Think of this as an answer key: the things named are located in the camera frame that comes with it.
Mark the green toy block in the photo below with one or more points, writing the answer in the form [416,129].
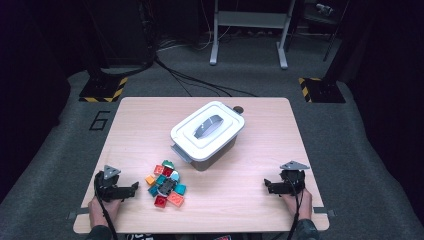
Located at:
[168,163]

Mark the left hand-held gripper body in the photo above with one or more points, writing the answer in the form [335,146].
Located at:
[110,191]

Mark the person's left hand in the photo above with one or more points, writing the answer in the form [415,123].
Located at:
[95,213]

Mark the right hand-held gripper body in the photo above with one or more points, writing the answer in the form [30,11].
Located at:
[293,180]

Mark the salmon square toy block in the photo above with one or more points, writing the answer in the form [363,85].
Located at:
[158,169]

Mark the grey metal table bracket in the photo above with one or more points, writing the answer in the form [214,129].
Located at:
[80,211]
[325,210]

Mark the translucent grey storage box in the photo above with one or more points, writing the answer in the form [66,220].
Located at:
[213,160]

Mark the salmon long toy block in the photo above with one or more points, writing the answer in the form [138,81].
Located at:
[175,199]

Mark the red toy block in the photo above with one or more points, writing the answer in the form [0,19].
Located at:
[167,172]
[160,201]

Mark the person's dark printed clothing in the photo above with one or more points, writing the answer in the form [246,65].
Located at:
[143,237]

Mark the light teal toy block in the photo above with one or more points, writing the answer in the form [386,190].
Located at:
[175,175]

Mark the white and black toy car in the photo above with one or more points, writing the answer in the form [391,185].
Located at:
[166,186]

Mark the white storage box lid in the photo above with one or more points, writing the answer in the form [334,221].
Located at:
[186,140]

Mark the black round table grommet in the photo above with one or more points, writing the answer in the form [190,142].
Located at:
[238,109]

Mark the grey device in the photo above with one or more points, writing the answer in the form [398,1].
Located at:
[325,8]

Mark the grey metal desk frame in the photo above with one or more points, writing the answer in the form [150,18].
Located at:
[250,19]

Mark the person's right hand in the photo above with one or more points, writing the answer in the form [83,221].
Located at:
[306,205]

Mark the orange toy block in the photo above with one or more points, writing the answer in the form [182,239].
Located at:
[150,180]

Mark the black hazard-striped stand base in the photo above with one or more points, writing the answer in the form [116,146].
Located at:
[100,89]
[325,91]

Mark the black equipment cabinet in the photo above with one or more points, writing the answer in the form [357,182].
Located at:
[123,33]

